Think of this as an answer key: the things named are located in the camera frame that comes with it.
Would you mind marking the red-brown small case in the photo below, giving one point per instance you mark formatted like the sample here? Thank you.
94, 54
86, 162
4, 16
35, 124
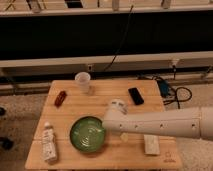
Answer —
60, 98

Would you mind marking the clear plastic cup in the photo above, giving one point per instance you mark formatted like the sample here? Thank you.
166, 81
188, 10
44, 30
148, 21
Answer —
82, 79

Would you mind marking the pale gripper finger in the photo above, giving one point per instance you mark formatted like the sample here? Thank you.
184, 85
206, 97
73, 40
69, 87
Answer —
124, 137

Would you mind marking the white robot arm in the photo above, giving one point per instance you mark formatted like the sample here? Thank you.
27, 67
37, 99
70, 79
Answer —
195, 123

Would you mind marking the white plastic bottle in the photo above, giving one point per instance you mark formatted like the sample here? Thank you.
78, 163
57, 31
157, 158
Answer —
49, 149

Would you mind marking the black smartphone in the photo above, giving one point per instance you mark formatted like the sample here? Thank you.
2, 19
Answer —
136, 97

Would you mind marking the green ceramic bowl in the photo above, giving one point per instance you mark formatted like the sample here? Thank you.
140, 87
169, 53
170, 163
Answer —
87, 134

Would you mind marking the wooden folding table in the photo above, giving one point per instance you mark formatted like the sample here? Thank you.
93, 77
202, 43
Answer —
115, 154

